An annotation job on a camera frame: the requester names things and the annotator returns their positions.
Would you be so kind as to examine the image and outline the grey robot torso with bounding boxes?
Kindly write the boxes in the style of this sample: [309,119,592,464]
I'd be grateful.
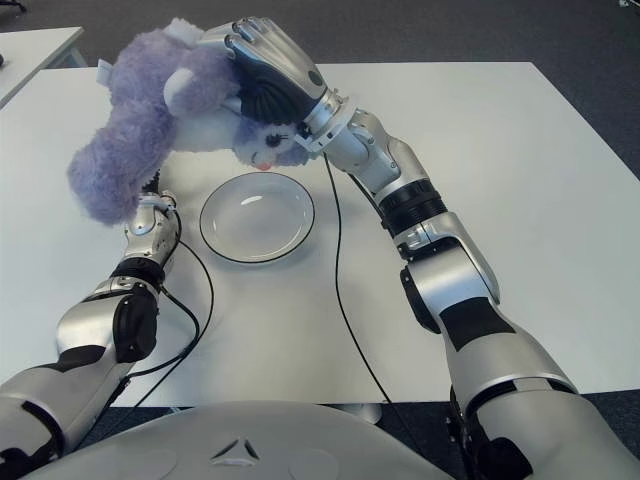
[29,399,481,480]

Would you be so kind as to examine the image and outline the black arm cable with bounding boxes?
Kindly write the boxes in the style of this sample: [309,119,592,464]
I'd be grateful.
[322,152,394,405]
[102,207,216,409]

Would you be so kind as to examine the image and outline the purple plush bunny doll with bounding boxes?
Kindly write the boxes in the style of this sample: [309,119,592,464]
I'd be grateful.
[67,17,314,229]

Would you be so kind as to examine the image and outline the grey table leg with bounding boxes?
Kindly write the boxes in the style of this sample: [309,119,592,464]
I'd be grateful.
[344,402,384,426]

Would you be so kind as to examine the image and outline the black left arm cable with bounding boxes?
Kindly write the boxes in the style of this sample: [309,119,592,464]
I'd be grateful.
[102,207,216,409]

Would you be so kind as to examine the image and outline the white plate with black rim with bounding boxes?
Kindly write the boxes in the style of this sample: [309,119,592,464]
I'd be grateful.
[199,171,316,265]

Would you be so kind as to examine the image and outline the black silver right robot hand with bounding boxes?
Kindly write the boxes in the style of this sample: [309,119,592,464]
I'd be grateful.
[199,17,331,126]

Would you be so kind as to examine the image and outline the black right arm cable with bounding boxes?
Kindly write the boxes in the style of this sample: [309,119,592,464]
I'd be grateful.
[322,152,394,405]

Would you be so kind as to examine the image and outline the white side table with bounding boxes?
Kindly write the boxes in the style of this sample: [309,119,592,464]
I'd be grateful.
[0,26,86,109]

